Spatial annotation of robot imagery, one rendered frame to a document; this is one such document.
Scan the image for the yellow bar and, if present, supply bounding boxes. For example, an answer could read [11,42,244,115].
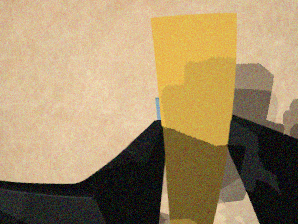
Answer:
[150,12,237,224]

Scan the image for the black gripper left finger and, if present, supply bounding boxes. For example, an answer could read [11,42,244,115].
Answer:
[0,120,165,224]

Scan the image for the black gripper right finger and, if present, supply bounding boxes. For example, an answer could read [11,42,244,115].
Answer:
[227,115,298,224]

